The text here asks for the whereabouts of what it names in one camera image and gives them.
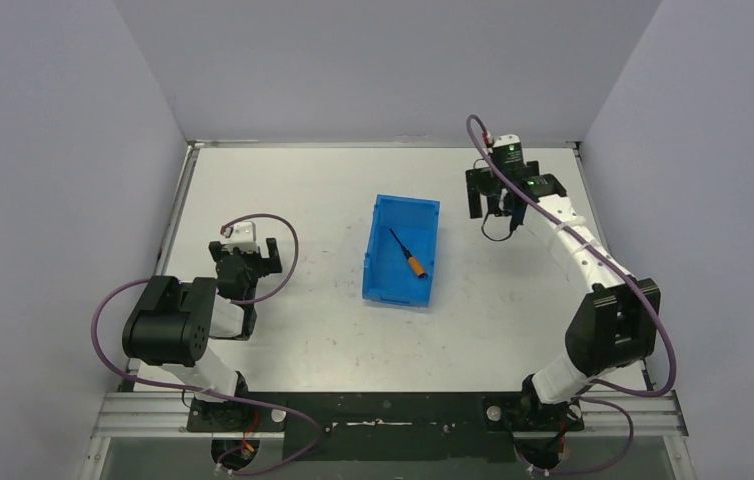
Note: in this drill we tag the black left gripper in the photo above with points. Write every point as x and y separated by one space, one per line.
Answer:
270 258

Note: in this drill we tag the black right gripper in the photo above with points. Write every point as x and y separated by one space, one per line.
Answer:
474 183

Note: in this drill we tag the orange black screwdriver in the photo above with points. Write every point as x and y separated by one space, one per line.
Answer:
412 261

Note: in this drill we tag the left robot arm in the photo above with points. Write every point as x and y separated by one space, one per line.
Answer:
173 321

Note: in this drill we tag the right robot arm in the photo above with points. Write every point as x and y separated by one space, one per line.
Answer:
613 326

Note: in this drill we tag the blue plastic bin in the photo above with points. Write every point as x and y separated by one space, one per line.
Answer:
387 277

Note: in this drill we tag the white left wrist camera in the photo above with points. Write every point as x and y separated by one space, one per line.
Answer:
240 236

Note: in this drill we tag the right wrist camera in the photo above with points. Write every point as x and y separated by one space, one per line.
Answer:
507 154

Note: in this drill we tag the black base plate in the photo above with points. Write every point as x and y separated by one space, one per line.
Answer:
421 443

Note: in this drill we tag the aluminium front rail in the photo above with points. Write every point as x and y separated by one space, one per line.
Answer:
173 414

